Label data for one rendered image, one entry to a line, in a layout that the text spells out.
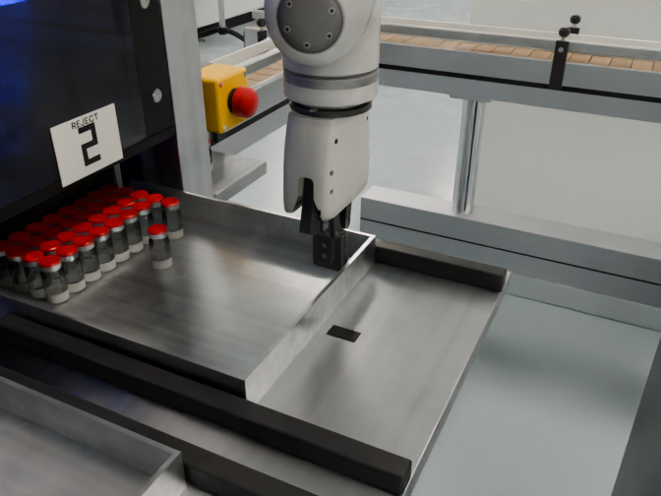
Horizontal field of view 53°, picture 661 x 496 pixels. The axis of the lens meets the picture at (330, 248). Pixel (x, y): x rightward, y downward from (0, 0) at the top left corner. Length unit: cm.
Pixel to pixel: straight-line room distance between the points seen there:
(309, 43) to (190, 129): 38
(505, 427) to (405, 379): 126
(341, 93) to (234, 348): 25
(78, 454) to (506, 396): 151
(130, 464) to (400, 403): 21
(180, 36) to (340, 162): 29
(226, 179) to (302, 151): 37
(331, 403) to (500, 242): 107
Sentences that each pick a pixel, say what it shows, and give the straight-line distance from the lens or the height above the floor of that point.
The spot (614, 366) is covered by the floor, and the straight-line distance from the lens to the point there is 212.
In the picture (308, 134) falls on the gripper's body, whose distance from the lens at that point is 57.
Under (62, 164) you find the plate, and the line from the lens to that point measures 69.
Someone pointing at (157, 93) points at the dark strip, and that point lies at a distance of 78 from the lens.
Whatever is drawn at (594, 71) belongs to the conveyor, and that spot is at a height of 92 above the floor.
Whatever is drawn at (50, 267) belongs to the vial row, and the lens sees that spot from 69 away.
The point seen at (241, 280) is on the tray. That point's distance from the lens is 70.
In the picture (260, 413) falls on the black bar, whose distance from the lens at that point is 52.
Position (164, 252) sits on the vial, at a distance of 73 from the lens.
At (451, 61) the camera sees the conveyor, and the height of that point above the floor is 91.
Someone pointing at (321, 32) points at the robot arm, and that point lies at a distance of 48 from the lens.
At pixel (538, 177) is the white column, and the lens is 214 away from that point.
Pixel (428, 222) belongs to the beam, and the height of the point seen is 52.
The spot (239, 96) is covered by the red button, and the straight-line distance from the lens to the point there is 87.
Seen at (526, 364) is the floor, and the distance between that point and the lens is 204.
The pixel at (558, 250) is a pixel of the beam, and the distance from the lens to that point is 156.
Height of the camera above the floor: 126
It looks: 30 degrees down
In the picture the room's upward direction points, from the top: straight up
